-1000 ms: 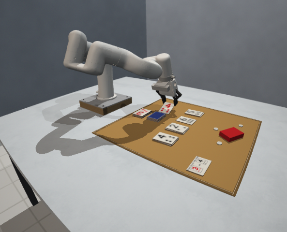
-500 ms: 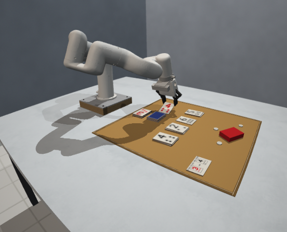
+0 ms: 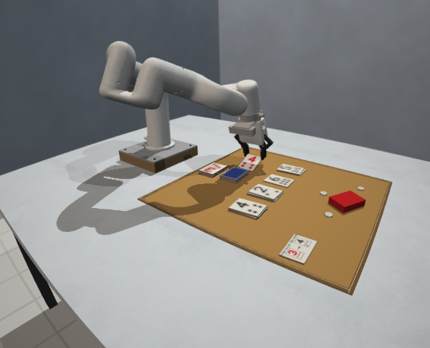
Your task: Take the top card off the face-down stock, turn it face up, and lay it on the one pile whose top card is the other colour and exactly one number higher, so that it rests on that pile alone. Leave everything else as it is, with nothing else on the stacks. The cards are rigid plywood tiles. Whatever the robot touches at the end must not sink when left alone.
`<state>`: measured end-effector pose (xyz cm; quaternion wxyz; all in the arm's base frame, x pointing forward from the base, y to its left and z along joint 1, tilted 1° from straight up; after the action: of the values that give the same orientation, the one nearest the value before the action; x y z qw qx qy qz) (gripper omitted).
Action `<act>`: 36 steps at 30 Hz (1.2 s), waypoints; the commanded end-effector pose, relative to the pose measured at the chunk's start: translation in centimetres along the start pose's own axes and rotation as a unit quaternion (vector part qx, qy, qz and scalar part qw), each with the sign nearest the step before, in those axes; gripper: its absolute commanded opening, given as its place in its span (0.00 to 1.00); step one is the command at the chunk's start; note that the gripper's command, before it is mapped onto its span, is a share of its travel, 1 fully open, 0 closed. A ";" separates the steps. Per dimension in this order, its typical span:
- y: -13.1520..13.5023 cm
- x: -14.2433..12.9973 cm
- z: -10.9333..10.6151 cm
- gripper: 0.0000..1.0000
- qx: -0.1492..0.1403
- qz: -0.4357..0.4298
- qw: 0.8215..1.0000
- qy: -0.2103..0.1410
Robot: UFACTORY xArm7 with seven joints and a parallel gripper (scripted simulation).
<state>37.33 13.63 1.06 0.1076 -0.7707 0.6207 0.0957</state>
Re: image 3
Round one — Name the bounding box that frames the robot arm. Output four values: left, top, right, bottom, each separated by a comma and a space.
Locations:
99, 41, 265, 151

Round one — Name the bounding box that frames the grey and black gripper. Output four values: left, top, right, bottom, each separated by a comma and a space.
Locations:
234, 117, 273, 160

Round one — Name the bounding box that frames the brown flat mat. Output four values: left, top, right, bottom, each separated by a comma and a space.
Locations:
144, 149, 389, 288

